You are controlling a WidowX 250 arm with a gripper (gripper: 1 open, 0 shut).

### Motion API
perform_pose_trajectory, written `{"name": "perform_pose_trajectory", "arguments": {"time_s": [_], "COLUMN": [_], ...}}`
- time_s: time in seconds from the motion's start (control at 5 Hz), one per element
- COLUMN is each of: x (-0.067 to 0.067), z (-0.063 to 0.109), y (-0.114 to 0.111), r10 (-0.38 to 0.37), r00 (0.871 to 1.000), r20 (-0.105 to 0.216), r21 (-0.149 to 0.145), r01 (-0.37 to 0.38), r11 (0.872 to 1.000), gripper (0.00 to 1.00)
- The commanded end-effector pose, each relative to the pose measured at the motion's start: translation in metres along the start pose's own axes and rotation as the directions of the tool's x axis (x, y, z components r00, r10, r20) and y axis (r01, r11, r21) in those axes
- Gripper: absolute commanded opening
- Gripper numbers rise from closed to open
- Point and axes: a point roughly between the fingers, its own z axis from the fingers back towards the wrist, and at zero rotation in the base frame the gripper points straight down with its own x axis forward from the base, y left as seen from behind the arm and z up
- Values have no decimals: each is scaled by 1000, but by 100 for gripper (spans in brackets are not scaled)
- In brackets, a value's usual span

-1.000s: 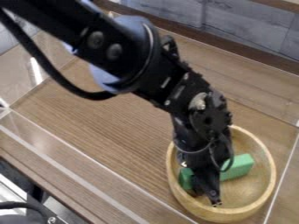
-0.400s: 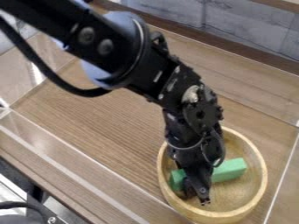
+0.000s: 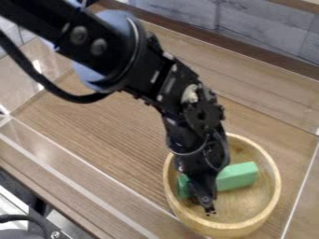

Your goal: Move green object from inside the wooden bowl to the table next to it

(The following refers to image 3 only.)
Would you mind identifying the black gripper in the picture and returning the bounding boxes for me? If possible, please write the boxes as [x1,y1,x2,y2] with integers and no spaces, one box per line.
[163,83,230,216]

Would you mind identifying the green rectangular block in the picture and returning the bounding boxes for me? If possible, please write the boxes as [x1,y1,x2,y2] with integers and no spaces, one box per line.
[176,162,259,199]

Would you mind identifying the round wooden bowl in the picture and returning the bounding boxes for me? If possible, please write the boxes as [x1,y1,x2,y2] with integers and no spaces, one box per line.
[163,134,282,239]

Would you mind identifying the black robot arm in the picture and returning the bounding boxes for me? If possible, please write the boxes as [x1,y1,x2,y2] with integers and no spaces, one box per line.
[0,0,231,214]

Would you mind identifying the clear acrylic enclosure wall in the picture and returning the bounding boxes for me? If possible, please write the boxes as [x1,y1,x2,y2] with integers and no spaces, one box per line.
[0,6,319,239]

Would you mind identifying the black metal frame bracket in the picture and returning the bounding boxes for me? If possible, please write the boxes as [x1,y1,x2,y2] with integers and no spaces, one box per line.
[28,198,76,239]

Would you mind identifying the black cable at corner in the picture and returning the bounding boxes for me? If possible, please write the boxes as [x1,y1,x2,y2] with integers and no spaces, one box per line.
[0,214,40,239]

